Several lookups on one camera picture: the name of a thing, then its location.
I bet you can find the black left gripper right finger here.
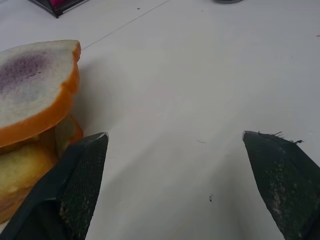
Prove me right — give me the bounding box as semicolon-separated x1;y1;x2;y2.
241;130;320;240

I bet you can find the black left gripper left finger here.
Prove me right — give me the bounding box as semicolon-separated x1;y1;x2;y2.
0;131;111;240

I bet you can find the bread slice with purple stain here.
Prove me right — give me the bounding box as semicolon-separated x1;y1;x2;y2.
0;39;82;149

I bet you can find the black wire mesh rack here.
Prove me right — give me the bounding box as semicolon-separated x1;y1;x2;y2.
27;0;90;19

